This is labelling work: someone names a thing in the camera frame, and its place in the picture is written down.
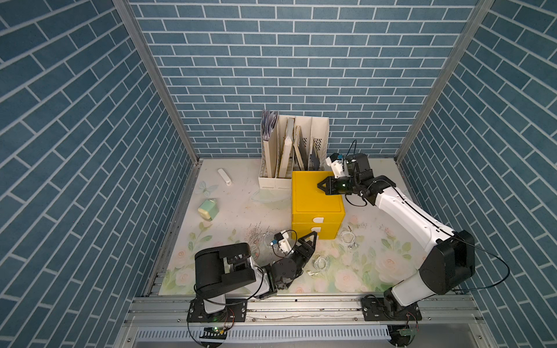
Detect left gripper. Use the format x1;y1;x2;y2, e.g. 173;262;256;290
278;233;316;291

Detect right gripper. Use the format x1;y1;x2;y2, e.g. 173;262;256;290
316;177;357;197

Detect yellow drawer cabinet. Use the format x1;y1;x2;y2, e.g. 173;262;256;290
291;171;345;240

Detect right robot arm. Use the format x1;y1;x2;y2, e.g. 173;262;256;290
317;153;475;314

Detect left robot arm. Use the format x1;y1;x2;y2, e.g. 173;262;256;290
194;229;319;315

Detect white earphones center front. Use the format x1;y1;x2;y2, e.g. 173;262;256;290
307;255;329;276

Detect white earphones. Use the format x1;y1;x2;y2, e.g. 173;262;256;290
338;226;358;249
307;255;329;276
261;231;275;249

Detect white earphones near left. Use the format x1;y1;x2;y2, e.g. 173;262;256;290
261;231;275;249

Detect white earphones right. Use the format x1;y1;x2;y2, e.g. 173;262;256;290
338;226;358;249

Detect white file organizer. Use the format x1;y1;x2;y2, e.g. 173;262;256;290
258;110;329;191

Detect white rectangular small device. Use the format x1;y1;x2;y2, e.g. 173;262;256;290
218;168;232;186

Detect mint green small box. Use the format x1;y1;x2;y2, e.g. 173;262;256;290
197;199;219;221

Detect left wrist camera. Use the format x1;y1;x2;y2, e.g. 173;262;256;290
271;230;292;255

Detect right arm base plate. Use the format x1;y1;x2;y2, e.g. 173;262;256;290
361;294;422;322

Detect aluminium rail frame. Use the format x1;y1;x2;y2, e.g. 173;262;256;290
115;294;497;347

